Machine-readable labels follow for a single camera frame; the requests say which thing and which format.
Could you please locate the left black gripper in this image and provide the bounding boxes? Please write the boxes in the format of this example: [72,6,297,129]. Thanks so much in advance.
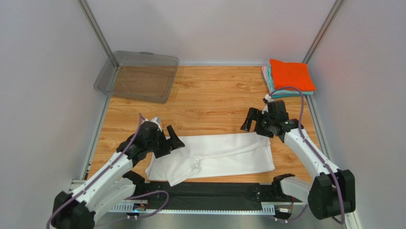
[146,125,185,157]

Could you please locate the white t-shirt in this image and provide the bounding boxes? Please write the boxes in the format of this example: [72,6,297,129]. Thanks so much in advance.
[145,133,275,187]

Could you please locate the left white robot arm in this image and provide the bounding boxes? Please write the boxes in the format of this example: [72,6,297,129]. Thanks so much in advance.
[46,117,185,229]

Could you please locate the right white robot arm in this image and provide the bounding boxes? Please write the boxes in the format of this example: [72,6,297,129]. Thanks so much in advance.
[241,100,356,220]

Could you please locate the pink folded t-shirt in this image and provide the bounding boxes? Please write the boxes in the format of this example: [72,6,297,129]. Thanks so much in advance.
[262,64,274,93]

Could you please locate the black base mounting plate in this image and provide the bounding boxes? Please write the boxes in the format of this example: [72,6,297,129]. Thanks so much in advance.
[135,182,293,211]

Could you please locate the orange folded t-shirt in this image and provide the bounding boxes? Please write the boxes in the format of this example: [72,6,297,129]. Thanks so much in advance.
[269,59,316,92]

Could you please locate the clear grey plastic bin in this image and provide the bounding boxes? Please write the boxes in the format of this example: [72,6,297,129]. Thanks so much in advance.
[93,51,180,104]

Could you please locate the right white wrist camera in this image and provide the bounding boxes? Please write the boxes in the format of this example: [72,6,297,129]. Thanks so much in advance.
[262,94,274,114]

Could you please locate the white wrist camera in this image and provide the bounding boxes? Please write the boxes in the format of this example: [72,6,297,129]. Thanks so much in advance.
[149,116,162,132]
[262,94,274,114]

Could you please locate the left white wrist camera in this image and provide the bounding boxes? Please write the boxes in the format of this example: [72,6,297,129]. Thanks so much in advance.
[149,116,162,132]

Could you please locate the aluminium frame rail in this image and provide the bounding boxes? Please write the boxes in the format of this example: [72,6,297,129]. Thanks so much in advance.
[65,179,362,229]

